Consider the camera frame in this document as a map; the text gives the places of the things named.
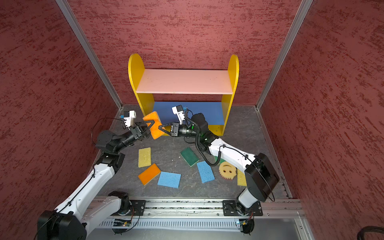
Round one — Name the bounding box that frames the dark green sponge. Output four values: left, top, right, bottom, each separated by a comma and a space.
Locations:
180, 147, 200, 167

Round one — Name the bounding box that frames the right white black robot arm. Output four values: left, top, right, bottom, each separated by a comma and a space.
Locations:
158, 113, 280, 211

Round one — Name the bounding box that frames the tan orange-backed sponge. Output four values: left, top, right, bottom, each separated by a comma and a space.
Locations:
143, 111, 164, 140

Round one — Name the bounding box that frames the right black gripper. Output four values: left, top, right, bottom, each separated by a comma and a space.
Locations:
160, 121, 202, 138

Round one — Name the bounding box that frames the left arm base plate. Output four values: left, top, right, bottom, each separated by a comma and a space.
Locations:
116, 199, 147, 216

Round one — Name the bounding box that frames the aluminium mounting rail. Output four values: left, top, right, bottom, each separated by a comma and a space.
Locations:
89, 197, 305, 218

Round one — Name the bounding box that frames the light blue sponge right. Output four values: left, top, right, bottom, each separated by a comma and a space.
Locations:
197, 162, 215, 184

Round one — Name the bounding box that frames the black cable bottom right corner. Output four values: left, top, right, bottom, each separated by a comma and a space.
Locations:
356, 225, 384, 240

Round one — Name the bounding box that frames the light blue sponge left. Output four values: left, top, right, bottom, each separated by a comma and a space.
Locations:
158, 172, 182, 189

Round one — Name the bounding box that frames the yellow shelf with coloured boards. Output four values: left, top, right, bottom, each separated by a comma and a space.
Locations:
128, 54, 240, 136

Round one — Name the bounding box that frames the orange sponge on table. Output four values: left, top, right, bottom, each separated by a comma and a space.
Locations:
138, 164, 161, 186

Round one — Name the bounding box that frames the round smiley face sponge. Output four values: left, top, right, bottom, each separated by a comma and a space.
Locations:
219, 162, 237, 180

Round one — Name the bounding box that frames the light blue sponge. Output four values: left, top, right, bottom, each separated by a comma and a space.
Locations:
158, 172, 182, 189
197, 162, 215, 184

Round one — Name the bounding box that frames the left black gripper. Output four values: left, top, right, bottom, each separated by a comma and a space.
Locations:
114, 120, 157, 152

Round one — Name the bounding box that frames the yellow sponge near right arm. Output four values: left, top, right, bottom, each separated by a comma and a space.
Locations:
237, 169, 247, 187

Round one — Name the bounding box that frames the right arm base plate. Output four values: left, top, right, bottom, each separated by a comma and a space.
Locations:
222, 200, 263, 217

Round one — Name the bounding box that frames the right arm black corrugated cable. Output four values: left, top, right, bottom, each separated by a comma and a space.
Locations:
183, 109, 223, 168

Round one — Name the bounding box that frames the bright green sponge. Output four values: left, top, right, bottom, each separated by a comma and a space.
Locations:
214, 156, 225, 165

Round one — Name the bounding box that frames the yellow sponge near left arm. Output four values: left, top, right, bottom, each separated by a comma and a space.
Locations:
138, 148, 152, 168

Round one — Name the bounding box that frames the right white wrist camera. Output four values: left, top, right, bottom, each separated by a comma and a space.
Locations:
172, 105, 187, 124

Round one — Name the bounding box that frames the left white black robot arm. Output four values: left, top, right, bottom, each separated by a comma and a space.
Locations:
34, 120, 155, 240

